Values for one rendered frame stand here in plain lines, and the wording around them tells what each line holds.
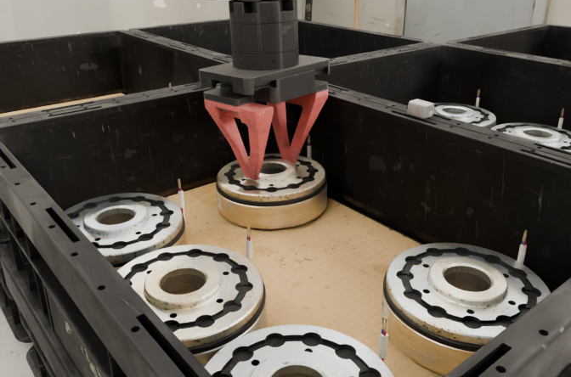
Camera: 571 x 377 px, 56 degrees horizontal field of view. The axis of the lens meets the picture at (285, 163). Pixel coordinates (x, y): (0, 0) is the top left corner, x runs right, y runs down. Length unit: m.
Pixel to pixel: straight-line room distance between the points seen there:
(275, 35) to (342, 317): 0.22
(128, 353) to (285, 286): 0.20
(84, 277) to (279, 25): 0.27
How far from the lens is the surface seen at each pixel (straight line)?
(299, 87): 0.45
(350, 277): 0.41
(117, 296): 0.23
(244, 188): 0.47
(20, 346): 0.61
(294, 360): 0.29
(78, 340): 0.33
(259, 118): 0.43
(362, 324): 0.37
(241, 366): 0.29
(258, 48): 0.44
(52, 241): 0.28
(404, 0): 4.11
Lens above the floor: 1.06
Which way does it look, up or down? 23 degrees down
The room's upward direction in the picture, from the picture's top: straight up
